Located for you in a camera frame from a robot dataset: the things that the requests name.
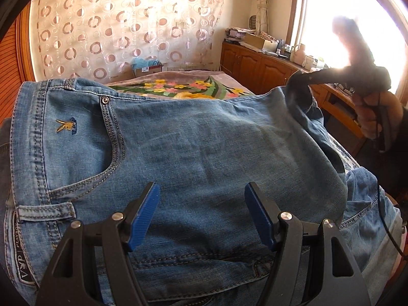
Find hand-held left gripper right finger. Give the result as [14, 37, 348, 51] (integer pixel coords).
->
[244, 182, 372, 306]

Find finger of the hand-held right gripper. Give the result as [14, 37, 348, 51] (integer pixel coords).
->
[287, 69, 349, 87]

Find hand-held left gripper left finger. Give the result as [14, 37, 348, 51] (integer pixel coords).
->
[34, 182, 160, 306]

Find light blue jeans pants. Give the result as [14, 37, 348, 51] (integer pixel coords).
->
[0, 78, 403, 306]

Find person's right hand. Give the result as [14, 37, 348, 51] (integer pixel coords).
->
[355, 91, 404, 140]

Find wooden side cabinet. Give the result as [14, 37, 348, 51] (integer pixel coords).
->
[220, 41, 367, 149]

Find window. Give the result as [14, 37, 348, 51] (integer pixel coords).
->
[285, 0, 408, 98]

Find open flat cardboard box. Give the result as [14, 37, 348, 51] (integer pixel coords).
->
[243, 33, 266, 50]

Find stack of papers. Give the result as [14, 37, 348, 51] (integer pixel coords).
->
[224, 26, 256, 43]

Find tied floral window curtain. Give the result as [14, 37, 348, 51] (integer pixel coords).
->
[254, 0, 272, 36]

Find colourful floral blanket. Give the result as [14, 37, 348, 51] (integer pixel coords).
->
[105, 69, 256, 101]

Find cardboard box with blue tissue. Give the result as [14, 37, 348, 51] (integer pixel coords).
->
[131, 58, 164, 78]

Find circle-patterned sheer curtain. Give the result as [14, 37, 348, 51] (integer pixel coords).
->
[34, 0, 224, 83]

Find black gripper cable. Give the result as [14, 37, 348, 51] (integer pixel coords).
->
[377, 183, 403, 257]

